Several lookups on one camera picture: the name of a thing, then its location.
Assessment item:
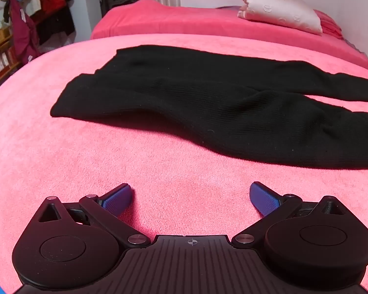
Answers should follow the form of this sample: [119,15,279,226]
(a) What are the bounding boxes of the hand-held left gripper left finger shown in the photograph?
[34,183,148,248]

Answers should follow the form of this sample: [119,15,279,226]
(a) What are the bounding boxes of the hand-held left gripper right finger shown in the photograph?
[231,181,354,248]

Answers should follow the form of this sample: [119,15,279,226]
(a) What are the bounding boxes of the black pants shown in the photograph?
[50,45,368,171]

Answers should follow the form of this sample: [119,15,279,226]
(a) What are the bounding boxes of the wooden shelf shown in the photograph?
[0,26,23,93]

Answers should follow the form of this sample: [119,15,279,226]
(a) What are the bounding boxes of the black hanging coat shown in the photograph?
[37,0,77,46]

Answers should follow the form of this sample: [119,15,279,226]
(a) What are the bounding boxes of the red folded blanket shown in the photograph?
[313,9,344,40]

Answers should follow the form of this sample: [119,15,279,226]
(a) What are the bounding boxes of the bed with red blanket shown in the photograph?
[90,0,368,71]

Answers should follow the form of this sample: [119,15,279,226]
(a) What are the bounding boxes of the dark red hanging garment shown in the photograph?
[9,0,41,65]

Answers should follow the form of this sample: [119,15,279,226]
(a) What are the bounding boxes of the pale pink pillow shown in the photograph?
[237,0,323,35]

